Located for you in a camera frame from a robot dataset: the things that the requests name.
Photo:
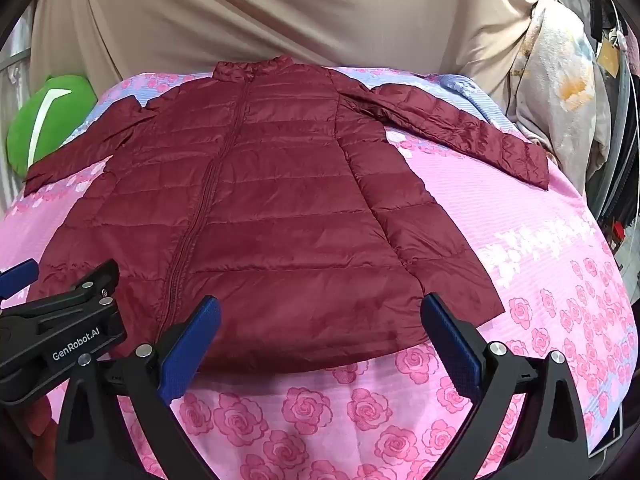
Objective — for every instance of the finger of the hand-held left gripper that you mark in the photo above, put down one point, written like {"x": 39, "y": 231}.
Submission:
{"x": 95, "y": 280}
{"x": 20, "y": 275}

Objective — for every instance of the yellow paper tag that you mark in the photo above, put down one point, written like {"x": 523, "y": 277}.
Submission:
{"x": 607, "y": 57}

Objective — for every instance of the dark red puffer jacket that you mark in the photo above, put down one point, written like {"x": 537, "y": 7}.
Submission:
{"x": 280, "y": 220}

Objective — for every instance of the cream floral hanging cloth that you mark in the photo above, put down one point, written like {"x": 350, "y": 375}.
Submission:
{"x": 555, "y": 90}

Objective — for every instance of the green plush toy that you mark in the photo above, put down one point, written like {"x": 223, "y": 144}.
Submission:
{"x": 30, "y": 125}

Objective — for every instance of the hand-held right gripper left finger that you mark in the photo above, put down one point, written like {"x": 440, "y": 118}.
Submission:
{"x": 192, "y": 342}

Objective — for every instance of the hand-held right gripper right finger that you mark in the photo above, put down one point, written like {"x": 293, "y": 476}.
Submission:
{"x": 452, "y": 342}

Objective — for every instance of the beige curtain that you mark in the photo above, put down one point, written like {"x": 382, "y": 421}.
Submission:
{"x": 250, "y": 10}

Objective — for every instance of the pink floral bed sheet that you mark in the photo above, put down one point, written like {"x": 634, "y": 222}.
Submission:
{"x": 525, "y": 270}

